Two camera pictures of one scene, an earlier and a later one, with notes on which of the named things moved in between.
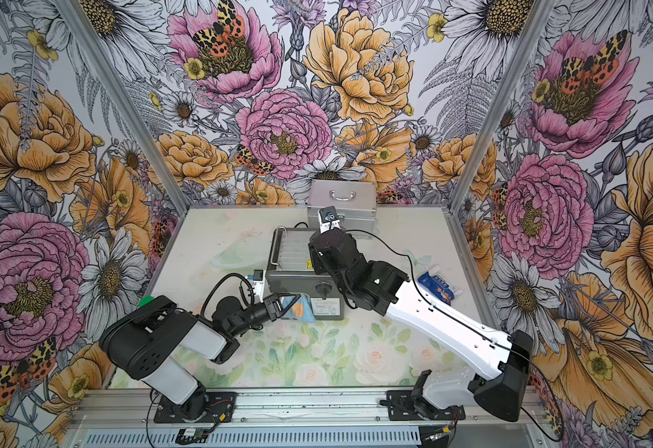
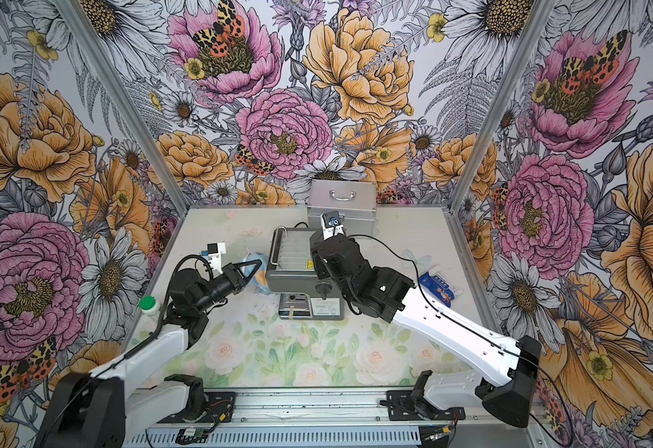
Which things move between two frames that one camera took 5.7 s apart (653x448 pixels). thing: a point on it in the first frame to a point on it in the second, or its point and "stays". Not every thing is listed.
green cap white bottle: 145,301 stays
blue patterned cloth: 300,310 to 259,278
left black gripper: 274,306 to 237,276
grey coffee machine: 290,271 stays
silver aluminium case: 356,200 stays
